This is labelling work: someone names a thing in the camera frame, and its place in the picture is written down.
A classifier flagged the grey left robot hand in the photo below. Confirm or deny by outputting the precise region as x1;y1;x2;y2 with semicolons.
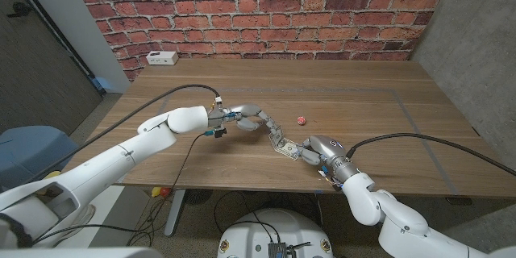
207;103;285;146

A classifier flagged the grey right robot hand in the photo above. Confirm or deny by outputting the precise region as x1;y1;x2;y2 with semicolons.
298;135;360;185

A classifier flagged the one dollar bill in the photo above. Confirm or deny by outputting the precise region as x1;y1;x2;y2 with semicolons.
268;127;303;160

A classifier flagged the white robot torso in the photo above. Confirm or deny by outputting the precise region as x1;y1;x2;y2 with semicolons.
216;207;335;258

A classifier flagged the black round floor object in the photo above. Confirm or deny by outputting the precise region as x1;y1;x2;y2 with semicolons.
184;188;214;205

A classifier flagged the white power strip box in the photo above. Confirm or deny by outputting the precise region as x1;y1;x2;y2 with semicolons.
145;50;180;66

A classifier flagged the black device on torso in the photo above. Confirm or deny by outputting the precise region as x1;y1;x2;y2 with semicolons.
268;241;312;258

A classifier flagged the grey table leg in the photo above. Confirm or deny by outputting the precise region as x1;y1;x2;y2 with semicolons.
164;188;187;238

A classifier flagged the dark door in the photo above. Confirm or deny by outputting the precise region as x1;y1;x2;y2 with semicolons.
0;0;104;135

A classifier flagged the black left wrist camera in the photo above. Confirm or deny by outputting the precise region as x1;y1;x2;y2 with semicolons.
203;127;227;139

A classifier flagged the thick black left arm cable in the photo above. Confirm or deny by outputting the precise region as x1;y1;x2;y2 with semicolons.
22;83;222;186

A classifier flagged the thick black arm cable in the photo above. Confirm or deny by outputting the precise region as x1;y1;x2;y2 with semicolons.
22;83;222;186
346;131;516;177

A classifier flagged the thin black left wrist cable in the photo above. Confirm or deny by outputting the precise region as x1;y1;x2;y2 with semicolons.
31;131;209;247

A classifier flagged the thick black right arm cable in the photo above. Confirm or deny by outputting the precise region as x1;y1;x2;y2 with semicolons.
346;131;516;177

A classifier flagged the printed brick wall backdrop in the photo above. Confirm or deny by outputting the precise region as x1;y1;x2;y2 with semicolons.
66;0;457;81

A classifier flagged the black door handle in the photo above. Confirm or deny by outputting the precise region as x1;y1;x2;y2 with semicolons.
6;1;33;19

